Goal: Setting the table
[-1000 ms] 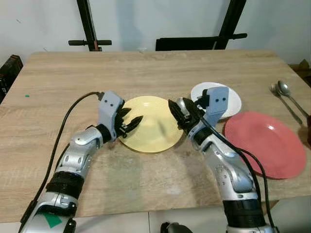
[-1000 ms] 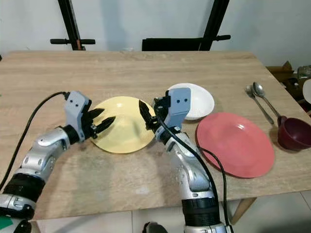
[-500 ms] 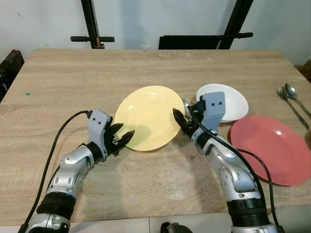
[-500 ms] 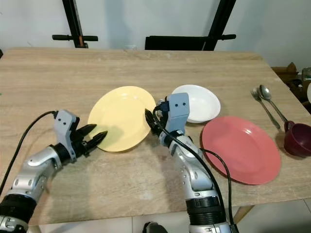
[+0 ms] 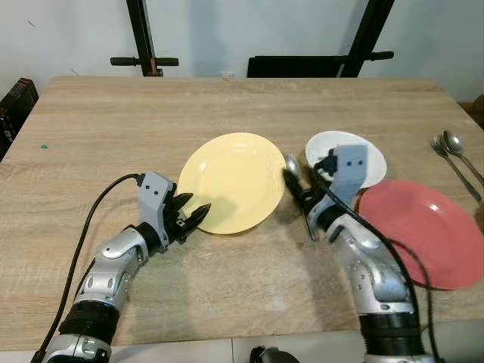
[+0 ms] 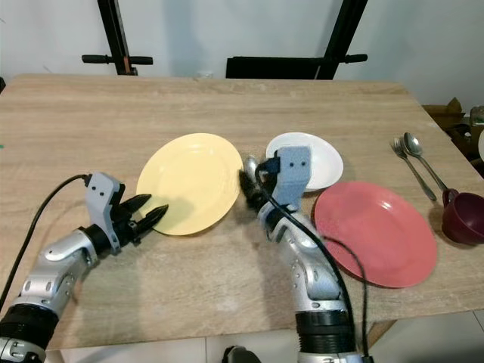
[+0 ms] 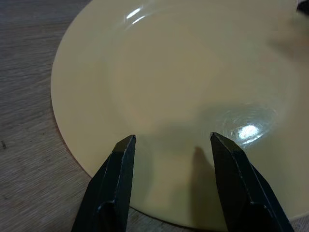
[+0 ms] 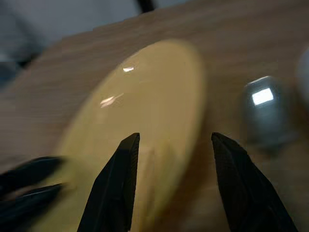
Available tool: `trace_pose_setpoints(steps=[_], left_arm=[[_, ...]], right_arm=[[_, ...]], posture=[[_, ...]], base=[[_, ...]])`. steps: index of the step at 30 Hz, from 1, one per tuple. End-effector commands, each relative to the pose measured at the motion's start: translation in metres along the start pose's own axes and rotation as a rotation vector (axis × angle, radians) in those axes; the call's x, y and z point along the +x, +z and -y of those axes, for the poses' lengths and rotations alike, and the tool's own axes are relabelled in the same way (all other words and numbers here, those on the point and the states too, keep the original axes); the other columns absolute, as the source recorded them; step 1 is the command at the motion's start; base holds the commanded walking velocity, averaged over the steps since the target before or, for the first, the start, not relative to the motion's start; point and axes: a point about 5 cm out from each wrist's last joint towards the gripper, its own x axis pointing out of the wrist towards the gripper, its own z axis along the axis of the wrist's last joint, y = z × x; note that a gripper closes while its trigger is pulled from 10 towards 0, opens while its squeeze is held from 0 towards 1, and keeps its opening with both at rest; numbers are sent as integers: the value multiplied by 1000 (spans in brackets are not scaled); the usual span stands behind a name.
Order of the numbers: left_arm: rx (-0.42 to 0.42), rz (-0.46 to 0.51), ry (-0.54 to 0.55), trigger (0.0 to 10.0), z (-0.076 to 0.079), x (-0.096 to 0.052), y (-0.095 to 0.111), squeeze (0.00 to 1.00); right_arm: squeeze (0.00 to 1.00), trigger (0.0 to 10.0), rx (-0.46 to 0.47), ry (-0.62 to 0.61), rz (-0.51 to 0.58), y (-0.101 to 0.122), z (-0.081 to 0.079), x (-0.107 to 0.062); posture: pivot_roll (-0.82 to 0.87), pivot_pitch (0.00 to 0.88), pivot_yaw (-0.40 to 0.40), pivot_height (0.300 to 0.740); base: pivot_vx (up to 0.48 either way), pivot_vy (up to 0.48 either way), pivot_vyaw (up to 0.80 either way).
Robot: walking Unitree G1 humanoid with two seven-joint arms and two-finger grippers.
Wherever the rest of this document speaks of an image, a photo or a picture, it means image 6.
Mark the red round plate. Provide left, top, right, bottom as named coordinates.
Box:
left=313, top=180, right=439, bottom=290

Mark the black upright stand with handles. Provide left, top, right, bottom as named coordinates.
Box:
left=82, top=0, right=154, bottom=76

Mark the silver metal fork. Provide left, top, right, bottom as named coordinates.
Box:
left=391, top=137, right=439, bottom=202

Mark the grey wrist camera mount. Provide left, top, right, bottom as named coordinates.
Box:
left=274, top=145, right=312, bottom=212
left=86, top=172, right=126, bottom=228

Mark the brown cardboard box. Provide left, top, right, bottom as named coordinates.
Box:
left=423, top=97, right=484, bottom=163

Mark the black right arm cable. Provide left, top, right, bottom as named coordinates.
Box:
left=257, top=155, right=374, bottom=360

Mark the white round plate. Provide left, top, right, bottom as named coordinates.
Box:
left=265, top=132, right=345, bottom=192

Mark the black bench pad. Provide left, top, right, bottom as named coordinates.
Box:
left=225, top=56, right=330, bottom=80

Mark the yellow round plate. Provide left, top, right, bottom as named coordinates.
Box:
left=135, top=132, right=245, bottom=236

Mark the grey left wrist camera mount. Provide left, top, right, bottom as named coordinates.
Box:
left=86, top=172, right=126, bottom=228

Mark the maroon cup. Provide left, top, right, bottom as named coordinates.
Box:
left=442, top=189, right=484, bottom=246

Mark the black slanted metal post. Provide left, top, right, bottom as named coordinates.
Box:
left=315, top=0, right=370, bottom=81

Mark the silver metal spoon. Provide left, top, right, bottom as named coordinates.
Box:
left=403, top=132, right=451, bottom=194

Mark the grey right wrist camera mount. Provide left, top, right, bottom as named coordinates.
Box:
left=274, top=145, right=312, bottom=212

